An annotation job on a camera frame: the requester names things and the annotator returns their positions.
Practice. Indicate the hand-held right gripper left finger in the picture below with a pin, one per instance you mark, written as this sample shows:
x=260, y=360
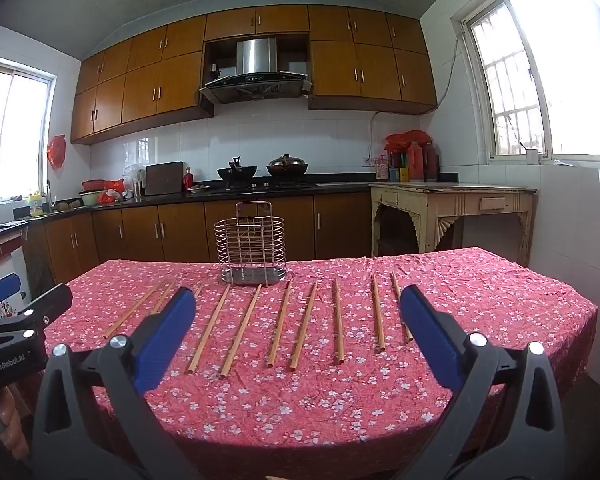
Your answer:
x=165, y=340

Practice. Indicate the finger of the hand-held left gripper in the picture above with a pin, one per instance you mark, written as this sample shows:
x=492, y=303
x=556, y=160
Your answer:
x=50, y=302
x=0, y=291

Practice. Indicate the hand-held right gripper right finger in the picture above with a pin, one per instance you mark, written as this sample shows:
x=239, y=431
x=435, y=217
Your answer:
x=430, y=330

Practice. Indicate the person's left hand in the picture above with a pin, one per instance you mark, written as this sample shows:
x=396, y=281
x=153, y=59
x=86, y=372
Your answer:
x=10, y=412

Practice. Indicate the yellow detergent bottle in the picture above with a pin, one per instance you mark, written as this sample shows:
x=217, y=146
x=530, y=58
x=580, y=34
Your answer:
x=36, y=205

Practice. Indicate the wooden base cabinets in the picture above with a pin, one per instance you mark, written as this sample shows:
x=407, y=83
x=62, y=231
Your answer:
x=180, y=230

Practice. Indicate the green basin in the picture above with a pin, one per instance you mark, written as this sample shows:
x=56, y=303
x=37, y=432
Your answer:
x=90, y=197

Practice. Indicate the red basin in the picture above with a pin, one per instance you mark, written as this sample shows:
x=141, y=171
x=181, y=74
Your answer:
x=94, y=185

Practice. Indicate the cream wooden side table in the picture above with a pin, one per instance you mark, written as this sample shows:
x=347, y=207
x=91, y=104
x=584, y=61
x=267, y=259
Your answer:
x=430, y=200

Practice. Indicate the black kitchen countertop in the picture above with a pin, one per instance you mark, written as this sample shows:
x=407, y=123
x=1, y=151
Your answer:
x=155, y=197

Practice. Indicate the steel cup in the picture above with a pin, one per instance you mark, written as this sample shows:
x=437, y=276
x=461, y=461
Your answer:
x=139, y=187

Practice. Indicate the red floral tablecloth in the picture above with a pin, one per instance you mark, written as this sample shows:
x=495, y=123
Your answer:
x=305, y=410

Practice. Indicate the red hanging plastic bag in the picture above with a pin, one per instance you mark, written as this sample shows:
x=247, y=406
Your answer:
x=56, y=152

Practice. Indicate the white plastic bag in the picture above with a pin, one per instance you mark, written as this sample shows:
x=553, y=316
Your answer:
x=130, y=172

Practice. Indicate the small sliding window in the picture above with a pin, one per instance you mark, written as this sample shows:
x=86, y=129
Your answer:
x=10, y=135

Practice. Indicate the blue and yellow box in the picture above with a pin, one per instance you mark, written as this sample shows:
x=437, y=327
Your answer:
x=399, y=175

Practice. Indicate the dark cutting board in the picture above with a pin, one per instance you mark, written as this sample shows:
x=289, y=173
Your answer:
x=164, y=179

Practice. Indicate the small red bottle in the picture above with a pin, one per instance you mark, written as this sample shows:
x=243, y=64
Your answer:
x=188, y=179

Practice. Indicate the large red plastic bottle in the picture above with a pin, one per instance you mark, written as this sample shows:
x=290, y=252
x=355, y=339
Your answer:
x=415, y=165

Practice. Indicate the small labelled bottle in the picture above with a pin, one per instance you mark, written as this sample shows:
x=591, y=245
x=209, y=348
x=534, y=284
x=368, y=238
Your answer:
x=381, y=170

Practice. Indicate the dark red bottle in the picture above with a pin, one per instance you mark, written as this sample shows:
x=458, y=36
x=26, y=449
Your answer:
x=431, y=162

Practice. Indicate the black wok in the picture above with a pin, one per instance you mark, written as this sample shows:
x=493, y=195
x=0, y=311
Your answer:
x=236, y=172

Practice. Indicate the gas stove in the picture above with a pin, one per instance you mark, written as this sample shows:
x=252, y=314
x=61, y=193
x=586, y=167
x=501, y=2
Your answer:
x=275, y=186

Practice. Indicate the white enamel cup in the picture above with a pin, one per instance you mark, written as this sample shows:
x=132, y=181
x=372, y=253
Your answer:
x=531, y=157

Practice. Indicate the dark pan with lid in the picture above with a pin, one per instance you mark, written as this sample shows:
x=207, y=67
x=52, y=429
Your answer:
x=287, y=166

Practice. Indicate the large barred window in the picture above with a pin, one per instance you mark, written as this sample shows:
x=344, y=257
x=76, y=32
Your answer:
x=555, y=85

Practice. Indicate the steel range hood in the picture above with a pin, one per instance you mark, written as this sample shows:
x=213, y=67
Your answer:
x=255, y=55

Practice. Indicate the wooden wall cabinets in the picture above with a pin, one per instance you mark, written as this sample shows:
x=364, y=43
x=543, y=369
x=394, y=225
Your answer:
x=140, y=90

